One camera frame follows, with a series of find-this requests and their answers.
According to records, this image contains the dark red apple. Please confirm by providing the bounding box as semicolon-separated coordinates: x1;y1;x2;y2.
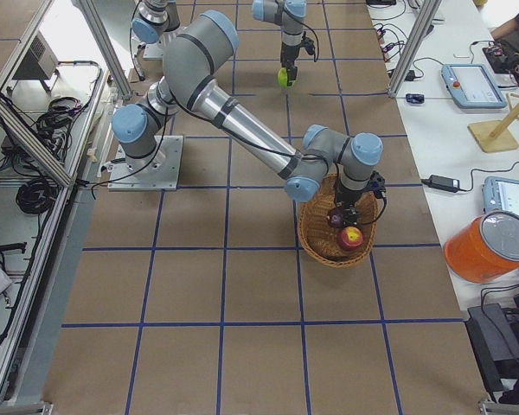
327;207;347;228

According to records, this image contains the red yellow apple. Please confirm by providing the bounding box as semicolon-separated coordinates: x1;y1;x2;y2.
337;227;364;252

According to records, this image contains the orange bucket with lid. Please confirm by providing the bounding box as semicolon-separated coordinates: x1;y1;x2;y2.
444;210;519;284

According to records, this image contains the black laptop stand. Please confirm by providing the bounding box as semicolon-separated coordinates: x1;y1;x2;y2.
465;303;519;405

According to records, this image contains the wooden stand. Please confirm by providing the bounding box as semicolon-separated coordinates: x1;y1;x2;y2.
467;93;519;153

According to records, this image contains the black power brick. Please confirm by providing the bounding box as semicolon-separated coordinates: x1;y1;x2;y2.
421;175;460;193

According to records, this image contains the blue teach pendant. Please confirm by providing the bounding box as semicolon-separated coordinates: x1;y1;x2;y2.
440;64;507;109

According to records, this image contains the woven wicker basket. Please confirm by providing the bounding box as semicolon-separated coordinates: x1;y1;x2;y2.
298;173;379;268

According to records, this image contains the green apple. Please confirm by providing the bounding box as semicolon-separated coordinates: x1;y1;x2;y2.
277;74;292;88

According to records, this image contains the aluminium frame post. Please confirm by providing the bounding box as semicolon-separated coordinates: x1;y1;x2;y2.
388;0;441;98

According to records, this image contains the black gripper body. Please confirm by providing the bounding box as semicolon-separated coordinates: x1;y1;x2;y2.
335;183;363;211
280;42;301;72

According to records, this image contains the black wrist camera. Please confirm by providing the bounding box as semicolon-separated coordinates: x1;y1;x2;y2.
300;36;317;62
364;170;386;199

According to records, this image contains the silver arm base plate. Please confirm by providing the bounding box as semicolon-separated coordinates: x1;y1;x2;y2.
143;34;171;61
107;135;184;191

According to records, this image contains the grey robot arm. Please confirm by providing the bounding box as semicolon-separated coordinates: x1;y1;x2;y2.
252;0;307;87
112;10;386;227

